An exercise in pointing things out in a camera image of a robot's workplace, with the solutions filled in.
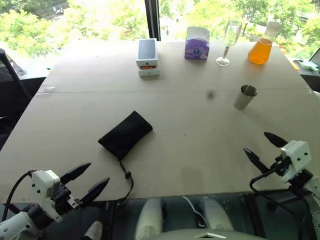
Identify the white box with orange phone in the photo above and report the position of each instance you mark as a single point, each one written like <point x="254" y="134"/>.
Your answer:
<point x="149" y="73"/>

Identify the white box with black phone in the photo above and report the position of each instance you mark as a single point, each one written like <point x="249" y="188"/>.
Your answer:
<point x="147" y="52"/>

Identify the purple tissue box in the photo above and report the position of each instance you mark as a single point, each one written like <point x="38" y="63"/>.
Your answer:
<point x="196" y="50"/>

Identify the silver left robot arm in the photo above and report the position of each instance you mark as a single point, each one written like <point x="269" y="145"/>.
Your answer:
<point x="12" y="226"/>

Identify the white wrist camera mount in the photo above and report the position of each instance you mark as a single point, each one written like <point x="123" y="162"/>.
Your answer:
<point x="297" y="155"/>
<point x="41" y="185"/>

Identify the white shoe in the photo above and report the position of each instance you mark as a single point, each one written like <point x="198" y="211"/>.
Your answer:
<point x="95" y="230"/>

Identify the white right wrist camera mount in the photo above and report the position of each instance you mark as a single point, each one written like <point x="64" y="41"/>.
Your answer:
<point x="297" y="155"/>

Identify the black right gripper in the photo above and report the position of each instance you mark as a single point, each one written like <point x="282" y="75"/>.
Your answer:
<point x="281" y="165"/>

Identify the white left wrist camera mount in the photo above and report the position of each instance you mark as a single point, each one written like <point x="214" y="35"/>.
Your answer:
<point x="41" y="185"/>

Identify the black window frame post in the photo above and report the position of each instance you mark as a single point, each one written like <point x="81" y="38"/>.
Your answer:
<point x="153" y="20"/>

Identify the grey robot torso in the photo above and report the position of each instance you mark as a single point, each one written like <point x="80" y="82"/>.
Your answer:
<point x="205" y="235"/>

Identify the white rounded shell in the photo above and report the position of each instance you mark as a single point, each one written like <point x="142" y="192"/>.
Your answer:
<point x="217" y="213"/>
<point x="148" y="220"/>

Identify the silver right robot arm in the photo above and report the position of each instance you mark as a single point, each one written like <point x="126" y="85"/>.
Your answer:
<point x="312" y="200"/>

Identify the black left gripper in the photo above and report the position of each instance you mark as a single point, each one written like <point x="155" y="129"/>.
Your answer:
<point x="62" y="197"/>

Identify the glass flask with orange liquid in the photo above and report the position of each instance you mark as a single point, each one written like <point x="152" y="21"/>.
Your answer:
<point x="260" y="52"/>

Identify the stainless steel cup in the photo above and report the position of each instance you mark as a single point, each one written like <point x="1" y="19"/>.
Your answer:
<point x="243" y="100"/>

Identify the white and teal object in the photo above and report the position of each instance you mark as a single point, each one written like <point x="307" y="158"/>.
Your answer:
<point x="308" y="65"/>

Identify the clear wine glass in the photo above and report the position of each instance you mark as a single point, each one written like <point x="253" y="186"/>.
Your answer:
<point x="232" y="32"/>

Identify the black mesh office chair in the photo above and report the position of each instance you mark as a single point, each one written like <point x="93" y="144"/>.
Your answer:
<point x="7" y="82"/>

